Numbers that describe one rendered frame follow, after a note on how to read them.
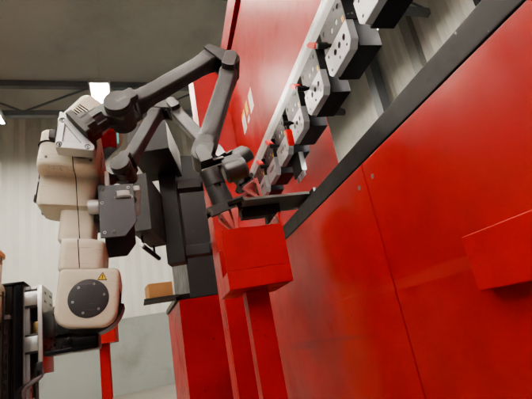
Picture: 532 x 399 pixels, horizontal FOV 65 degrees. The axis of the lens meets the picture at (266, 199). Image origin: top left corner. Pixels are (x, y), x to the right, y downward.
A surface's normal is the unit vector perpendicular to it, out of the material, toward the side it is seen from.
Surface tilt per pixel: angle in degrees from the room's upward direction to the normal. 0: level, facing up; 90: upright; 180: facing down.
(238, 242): 90
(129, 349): 90
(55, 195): 90
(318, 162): 90
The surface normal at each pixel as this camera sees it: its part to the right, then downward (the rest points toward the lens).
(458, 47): -0.96, 0.10
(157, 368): 0.28, -0.35
